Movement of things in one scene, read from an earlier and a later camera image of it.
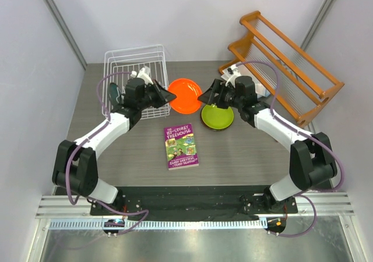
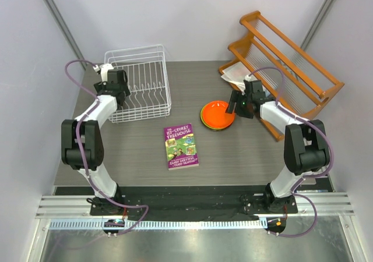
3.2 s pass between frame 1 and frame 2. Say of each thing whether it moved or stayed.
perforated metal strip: stayed
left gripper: moved
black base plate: stayed
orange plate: moved
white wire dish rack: stayed
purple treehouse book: stayed
